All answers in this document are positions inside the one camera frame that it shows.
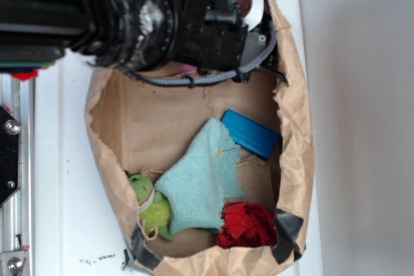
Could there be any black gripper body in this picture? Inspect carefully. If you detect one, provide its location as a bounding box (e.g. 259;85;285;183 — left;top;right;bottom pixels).
168;0;248;72

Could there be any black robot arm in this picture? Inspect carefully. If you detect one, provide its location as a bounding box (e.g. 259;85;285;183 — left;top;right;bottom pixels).
1;0;248;74

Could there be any blue rectangular block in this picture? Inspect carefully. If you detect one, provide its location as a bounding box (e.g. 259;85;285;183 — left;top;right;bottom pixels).
221;109;280;160

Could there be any brown paper bag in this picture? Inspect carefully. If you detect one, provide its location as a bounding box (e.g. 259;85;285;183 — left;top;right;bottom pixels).
85;0;314;275

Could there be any teal terry cloth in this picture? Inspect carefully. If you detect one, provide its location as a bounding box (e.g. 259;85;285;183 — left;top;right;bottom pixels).
155;118;245;234

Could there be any green plush frog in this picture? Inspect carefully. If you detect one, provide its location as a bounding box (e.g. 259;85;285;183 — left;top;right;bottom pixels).
128;174;175;242

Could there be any red crumpled tissue paper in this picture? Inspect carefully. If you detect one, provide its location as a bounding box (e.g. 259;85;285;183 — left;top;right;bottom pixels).
216;202;278;249

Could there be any grey braided cable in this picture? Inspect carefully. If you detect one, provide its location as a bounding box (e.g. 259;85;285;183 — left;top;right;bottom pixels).
124;23;278;89

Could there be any aluminium extrusion rail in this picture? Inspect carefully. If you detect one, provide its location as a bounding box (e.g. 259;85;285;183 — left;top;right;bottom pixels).
1;74;34;275

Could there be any metal corner bracket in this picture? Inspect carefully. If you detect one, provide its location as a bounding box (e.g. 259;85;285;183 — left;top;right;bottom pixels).
0;250;27;276

